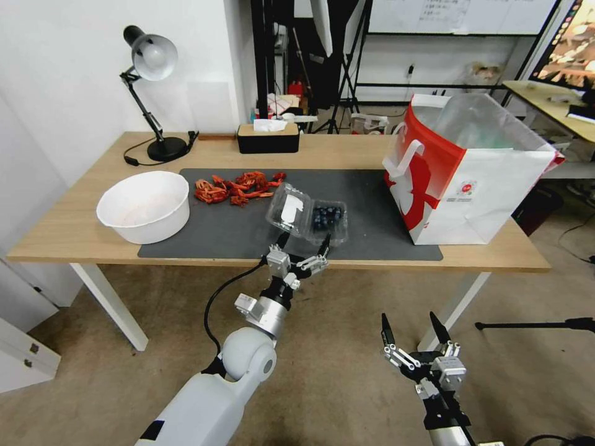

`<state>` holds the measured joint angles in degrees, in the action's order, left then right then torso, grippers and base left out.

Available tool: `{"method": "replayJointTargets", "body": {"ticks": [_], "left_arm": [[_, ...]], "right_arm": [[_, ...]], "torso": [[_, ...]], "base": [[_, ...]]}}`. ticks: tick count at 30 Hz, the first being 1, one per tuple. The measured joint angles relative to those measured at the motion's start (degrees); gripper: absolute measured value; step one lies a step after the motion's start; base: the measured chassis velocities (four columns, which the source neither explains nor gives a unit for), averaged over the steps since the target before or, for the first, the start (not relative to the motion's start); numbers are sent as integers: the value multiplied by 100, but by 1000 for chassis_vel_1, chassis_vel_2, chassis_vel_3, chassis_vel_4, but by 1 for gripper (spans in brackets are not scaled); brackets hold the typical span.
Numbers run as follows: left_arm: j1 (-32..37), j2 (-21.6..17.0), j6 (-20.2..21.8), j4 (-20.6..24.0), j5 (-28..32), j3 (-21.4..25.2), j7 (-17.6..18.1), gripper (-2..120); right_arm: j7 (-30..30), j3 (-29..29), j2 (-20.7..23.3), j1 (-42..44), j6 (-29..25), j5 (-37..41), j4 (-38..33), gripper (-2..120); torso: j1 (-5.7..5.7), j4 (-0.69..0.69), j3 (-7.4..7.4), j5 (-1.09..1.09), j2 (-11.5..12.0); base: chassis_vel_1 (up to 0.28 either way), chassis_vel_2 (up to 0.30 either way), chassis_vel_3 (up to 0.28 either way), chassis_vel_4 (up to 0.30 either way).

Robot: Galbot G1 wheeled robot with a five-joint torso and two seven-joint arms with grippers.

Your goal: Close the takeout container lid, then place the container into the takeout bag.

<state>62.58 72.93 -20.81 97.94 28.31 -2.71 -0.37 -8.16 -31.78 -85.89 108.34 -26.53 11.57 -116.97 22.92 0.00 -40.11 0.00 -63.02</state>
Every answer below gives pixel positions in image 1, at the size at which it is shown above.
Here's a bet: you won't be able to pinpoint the black whiteboard stand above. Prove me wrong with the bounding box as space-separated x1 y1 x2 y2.
355 0 577 104

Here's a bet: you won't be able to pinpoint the dark blueberries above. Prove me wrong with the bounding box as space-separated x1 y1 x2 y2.
311 204 345 232

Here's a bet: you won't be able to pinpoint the white whiteboard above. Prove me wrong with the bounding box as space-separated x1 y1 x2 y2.
367 0 560 36

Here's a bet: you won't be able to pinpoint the dark grey desk mat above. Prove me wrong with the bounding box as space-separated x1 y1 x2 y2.
138 168 444 263

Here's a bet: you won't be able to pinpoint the red and white takeout bag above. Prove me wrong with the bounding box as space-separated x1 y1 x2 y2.
382 92 568 247

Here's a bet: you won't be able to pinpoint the white round bowl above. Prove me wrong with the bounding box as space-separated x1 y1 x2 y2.
96 170 191 246

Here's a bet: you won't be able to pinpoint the black desk lamp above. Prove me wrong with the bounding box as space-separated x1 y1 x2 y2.
119 25 190 163

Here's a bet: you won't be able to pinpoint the black tripod leg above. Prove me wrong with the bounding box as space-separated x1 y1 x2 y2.
474 317 595 334

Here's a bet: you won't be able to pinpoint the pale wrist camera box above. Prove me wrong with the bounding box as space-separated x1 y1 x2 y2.
267 250 293 279
430 355 467 387

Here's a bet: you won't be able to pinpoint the wooden side table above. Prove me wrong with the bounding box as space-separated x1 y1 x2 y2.
501 79 595 180

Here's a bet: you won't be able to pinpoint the wooden table with white legs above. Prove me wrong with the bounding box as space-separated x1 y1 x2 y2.
6 131 552 352

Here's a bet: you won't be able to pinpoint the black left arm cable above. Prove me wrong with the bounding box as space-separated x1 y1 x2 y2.
203 256 271 372

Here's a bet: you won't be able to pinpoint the black tissue box wooden lid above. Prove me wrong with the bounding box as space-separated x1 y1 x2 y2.
236 122 301 155

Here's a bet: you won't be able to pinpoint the black floor cable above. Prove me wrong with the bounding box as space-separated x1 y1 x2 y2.
557 217 595 263

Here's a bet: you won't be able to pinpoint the white tissue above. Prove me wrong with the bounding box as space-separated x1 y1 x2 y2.
252 118 286 134

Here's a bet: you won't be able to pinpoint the brown cardboard box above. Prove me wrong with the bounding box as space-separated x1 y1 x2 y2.
267 92 304 117

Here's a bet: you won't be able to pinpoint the clear plastic takeout container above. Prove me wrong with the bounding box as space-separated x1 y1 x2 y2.
265 181 350 248

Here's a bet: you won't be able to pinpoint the black metal rack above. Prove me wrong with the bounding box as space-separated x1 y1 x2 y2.
250 0 281 123

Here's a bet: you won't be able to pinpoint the clear plastic packaging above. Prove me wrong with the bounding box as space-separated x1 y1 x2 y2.
433 94 518 151

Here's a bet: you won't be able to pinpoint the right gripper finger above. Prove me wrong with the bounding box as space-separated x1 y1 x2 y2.
380 312 423 374
428 311 462 362

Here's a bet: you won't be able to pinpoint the white cabinet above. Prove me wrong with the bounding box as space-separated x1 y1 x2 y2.
0 258 86 396

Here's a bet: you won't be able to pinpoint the black tripod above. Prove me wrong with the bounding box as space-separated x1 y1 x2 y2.
314 0 374 136

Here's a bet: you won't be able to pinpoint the white photo softbox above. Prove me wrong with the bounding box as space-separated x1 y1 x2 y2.
293 0 369 59

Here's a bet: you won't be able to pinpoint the computer monitor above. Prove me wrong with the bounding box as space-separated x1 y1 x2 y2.
529 0 595 92

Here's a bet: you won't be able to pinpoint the white plastic bag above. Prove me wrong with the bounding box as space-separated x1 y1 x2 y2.
350 112 390 136

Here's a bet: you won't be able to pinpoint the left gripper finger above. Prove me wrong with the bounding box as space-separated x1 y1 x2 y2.
268 230 290 257
295 232 333 276

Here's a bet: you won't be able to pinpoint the black bin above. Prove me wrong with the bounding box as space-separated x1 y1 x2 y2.
510 185 564 237

